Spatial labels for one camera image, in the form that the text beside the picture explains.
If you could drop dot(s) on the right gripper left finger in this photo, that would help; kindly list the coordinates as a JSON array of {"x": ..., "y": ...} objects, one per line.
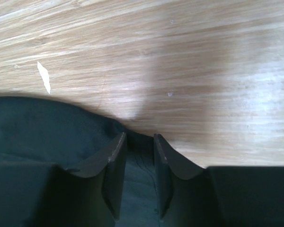
[{"x": 101, "y": 180}]

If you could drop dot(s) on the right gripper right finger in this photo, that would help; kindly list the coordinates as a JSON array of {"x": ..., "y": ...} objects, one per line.
[{"x": 180, "y": 183}]

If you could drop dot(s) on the black t-shirt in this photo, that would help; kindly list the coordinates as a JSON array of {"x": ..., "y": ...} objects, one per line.
[{"x": 33, "y": 129}]

